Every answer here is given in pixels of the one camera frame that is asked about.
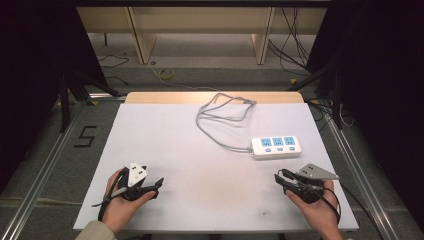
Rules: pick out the black curtain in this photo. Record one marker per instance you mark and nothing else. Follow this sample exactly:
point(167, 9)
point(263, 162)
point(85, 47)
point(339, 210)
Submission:
point(383, 100)
point(33, 83)

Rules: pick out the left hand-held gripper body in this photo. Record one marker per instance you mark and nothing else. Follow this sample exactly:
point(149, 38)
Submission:
point(136, 173)

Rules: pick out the black metal stand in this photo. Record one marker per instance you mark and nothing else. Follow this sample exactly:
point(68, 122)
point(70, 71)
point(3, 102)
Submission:
point(66, 100)
point(336, 100)

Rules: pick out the person's left hand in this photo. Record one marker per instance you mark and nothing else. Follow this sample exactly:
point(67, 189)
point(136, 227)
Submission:
point(122, 208)

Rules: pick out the yellow tape roll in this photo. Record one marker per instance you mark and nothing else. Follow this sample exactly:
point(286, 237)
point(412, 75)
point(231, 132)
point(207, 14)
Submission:
point(166, 74)

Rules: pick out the light wooden desk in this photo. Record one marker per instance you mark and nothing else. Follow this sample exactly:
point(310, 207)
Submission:
point(203, 20)

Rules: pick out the aluminium floor rail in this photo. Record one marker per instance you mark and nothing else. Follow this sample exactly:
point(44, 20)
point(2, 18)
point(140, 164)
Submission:
point(363, 186)
point(36, 186)

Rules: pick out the white table cover board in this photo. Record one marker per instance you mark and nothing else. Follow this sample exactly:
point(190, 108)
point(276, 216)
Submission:
point(206, 186)

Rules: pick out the person's right hand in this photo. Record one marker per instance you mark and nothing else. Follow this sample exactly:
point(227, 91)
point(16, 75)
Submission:
point(317, 213)

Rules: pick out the white power strip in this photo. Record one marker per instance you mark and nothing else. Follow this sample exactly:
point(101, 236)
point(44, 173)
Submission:
point(276, 147)

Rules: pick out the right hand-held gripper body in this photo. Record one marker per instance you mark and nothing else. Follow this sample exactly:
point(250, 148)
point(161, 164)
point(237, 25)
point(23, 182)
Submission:
point(310, 181)

